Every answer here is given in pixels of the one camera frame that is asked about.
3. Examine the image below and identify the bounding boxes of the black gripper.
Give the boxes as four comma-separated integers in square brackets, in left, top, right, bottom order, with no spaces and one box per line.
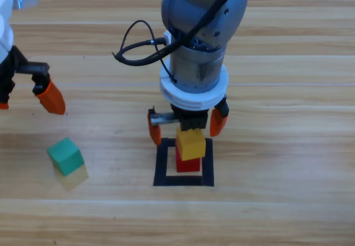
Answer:
[0,45,67,116]
[148,96,230,146]

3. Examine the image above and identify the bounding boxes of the yellow wooden block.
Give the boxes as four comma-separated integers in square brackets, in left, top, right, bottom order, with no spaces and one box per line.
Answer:
[175,126,206,162]

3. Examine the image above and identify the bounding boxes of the red wooden block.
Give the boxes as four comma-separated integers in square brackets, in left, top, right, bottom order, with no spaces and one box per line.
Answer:
[175,146,201,173]

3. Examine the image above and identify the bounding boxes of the green wooden block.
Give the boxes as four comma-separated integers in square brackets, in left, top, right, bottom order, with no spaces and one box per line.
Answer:
[46,137,85,177]

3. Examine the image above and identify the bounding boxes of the black tape square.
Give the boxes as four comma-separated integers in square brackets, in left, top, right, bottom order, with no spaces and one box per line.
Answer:
[153,137,215,188]

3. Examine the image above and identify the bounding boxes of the white wrist mount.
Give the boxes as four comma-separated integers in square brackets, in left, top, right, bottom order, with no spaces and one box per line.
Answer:
[159,30,230,111]
[0,0,38,64]

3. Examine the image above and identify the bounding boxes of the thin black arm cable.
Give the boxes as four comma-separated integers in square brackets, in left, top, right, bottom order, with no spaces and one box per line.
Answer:
[120,20,178,85]

